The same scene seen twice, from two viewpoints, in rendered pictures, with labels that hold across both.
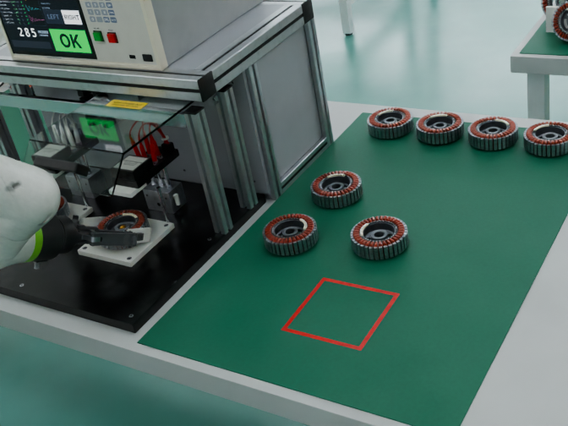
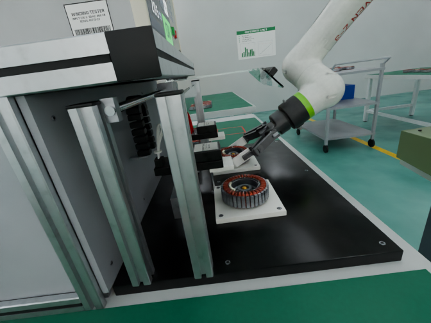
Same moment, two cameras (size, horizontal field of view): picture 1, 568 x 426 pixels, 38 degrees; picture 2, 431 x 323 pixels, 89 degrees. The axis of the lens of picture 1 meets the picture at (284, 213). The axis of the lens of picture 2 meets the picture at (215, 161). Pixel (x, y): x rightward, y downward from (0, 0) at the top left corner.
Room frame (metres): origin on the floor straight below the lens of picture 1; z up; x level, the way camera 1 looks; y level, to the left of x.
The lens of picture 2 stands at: (1.98, 0.87, 1.07)
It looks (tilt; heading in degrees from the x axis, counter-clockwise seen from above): 22 degrees down; 234
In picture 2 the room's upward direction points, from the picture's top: 8 degrees counter-clockwise
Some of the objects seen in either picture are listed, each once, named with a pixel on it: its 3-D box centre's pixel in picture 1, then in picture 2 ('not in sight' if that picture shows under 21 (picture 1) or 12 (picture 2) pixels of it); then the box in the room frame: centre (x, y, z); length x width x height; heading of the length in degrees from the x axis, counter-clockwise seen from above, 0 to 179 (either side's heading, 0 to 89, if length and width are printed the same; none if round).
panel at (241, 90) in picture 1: (139, 120); (141, 141); (1.80, 0.29, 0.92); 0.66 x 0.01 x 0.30; 53
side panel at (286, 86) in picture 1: (290, 107); not in sight; (1.72, -0.06, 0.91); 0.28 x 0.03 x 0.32; 143
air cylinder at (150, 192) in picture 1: (164, 195); not in sight; (1.64, 0.26, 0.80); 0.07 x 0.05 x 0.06; 53
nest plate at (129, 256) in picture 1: (126, 238); (233, 161); (1.52, 0.34, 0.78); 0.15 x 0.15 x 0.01; 53
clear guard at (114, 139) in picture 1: (116, 133); (222, 82); (1.49, 0.29, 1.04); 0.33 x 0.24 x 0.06; 143
